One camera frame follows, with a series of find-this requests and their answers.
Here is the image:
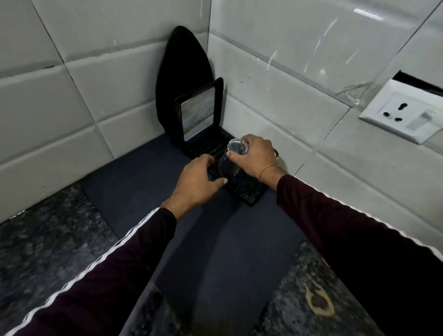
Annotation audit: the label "person's right forearm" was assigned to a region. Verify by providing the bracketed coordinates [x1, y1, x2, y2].
[276, 174, 443, 336]

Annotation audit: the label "thin orange wrist thread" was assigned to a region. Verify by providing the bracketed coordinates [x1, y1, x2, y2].
[258, 164, 280, 183]

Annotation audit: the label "person's left hand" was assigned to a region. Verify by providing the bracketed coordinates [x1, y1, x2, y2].
[160, 154, 228, 221]

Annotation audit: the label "person's right hand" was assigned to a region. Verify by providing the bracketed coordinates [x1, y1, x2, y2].
[226, 134, 287, 190]

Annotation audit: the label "person's left forearm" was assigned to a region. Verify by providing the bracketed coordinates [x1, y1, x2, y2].
[0, 207, 177, 336]

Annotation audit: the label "black teardrop-shaped board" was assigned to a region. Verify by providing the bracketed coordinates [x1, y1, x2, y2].
[155, 26, 214, 140]

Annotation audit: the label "black case with mirror lid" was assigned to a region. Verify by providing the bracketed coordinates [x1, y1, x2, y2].
[174, 77, 270, 207]

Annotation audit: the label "clear drinking glass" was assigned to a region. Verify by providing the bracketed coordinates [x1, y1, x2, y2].
[217, 138, 250, 186]

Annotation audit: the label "white wall socket with switch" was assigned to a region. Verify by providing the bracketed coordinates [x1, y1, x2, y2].
[359, 79, 443, 145]

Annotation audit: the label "dark blue counter mat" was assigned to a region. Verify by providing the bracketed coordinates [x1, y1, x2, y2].
[81, 133, 306, 336]

